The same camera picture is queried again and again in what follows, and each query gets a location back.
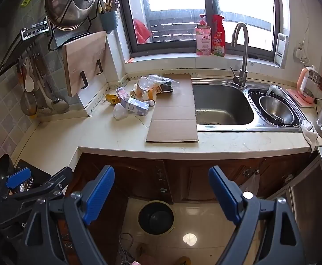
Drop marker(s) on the wooden cutting board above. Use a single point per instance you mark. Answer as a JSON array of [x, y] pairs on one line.
[[85, 60]]

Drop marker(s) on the white rice spoon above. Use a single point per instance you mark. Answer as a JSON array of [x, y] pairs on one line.
[[29, 81]]

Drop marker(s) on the stainless steel sink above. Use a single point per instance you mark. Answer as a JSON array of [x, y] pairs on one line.
[[221, 102]]

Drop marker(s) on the red cloth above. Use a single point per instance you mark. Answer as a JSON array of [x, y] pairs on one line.
[[143, 31]]

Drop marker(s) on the cutting board rack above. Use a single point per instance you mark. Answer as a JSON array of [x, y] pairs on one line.
[[84, 81]]

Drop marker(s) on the yellow snack packet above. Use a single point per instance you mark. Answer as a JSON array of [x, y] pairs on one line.
[[112, 98]]

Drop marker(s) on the black wall utensil rack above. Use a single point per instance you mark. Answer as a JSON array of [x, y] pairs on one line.
[[10, 53]]

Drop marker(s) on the purple and white carton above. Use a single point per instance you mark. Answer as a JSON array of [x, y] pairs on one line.
[[136, 106]]

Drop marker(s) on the clear plastic bag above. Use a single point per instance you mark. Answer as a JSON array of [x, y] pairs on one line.
[[158, 79]]

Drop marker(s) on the bundle of chopsticks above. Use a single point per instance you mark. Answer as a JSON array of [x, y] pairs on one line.
[[109, 1]]

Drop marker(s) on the dark green package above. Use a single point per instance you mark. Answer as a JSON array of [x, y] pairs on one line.
[[167, 87]]

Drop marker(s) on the stainless steel appliance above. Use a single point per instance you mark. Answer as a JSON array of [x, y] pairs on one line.
[[310, 207]]

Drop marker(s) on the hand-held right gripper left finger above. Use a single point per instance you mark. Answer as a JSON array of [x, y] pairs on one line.
[[98, 196]]

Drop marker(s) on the stainless steel pot lid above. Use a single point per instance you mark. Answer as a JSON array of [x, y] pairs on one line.
[[67, 5]]

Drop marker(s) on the pink soap pump bottle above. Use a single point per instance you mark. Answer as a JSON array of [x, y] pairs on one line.
[[203, 40]]

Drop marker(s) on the steel bowl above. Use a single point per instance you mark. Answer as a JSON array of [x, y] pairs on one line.
[[277, 110]]

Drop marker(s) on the red spray bottle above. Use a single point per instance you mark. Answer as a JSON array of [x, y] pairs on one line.
[[219, 38]]

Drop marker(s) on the black waste bin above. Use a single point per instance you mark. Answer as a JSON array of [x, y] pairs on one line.
[[156, 218]]

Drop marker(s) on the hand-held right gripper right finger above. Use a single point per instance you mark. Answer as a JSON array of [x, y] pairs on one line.
[[224, 196]]

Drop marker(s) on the steel faucet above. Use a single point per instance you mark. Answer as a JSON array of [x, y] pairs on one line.
[[242, 60]]

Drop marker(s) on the small pink carton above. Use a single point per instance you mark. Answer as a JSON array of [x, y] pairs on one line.
[[121, 92]]

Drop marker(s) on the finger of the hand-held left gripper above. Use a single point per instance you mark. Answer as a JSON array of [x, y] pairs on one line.
[[18, 177], [53, 183]]

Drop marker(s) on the flat cardboard sheet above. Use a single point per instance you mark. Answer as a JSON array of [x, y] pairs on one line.
[[174, 113]]

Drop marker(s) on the pink electric kettle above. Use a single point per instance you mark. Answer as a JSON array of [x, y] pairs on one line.
[[306, 84]]

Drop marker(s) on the blue utensil holder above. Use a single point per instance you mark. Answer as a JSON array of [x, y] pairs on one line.
[[109, 20]]

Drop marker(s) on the black drain basket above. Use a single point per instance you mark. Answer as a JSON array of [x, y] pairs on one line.
[[253, 96]]

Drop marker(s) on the white rag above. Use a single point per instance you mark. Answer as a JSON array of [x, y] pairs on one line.
[[310, 135]]

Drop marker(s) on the white wall plug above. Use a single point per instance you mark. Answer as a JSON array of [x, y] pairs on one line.
[[299, 53]]

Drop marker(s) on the black gas stove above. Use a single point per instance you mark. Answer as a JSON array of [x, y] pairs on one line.
[[39, 172]]

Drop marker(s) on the black wok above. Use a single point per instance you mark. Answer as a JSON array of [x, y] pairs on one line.
[[0, 171]]

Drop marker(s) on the wooden base cabinet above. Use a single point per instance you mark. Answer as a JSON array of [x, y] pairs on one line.
[[144, 176]]

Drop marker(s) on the clear plastic wrap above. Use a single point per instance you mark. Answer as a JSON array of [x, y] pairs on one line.
[[274, 89]]

